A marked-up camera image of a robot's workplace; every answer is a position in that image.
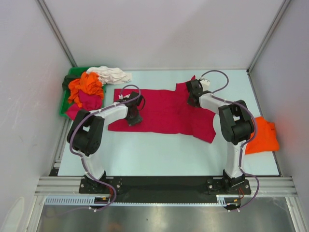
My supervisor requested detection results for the crimson t shirt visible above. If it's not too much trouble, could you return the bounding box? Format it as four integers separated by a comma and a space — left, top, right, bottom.
108, 83, 216, 144

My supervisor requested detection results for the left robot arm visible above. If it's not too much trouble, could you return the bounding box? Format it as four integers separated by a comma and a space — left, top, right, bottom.
67, 91, 145, 193

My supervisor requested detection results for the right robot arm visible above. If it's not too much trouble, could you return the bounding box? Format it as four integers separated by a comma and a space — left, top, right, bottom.
185, 79, 255, 194

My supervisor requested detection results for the magenta t shirt in bin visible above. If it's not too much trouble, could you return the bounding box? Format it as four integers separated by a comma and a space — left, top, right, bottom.
65, 90, 103, 120

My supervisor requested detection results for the white t shirt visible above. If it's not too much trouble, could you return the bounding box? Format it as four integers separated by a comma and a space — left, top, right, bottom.
86, 66, 133, 85

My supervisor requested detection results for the crumpled orange t shirt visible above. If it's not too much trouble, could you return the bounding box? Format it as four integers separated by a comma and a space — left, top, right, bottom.
68, 72, 104, 107

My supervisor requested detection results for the green plastic bin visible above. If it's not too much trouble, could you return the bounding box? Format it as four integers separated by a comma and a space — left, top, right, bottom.
59, 67, 106, 118

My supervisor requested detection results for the dark green t shirt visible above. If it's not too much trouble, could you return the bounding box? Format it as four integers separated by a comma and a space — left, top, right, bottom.
62, 74, 80, 91

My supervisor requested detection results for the folded orange t shirt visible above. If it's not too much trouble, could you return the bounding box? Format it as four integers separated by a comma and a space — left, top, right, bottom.
245, 116, 280, 155

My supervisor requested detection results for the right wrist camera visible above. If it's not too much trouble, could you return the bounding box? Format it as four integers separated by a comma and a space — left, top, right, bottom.
199, 78, 211, 91

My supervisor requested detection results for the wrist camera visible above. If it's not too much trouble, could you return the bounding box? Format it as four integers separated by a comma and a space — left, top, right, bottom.
199, 78, 211, 91
118, 94, 130, 102

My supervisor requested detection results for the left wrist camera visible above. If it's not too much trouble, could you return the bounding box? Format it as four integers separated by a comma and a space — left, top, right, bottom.
118, 94, 130, 102

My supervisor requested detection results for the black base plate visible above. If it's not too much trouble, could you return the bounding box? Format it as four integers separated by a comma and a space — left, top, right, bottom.
79, 176, 252, 203

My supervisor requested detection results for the grey slotted cable duct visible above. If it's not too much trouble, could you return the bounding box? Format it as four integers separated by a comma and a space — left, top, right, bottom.
45, 196, 237, 207

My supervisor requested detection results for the aluminium frame rail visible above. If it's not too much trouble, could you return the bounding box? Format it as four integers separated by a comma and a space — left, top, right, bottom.
34, 176, 297, 197

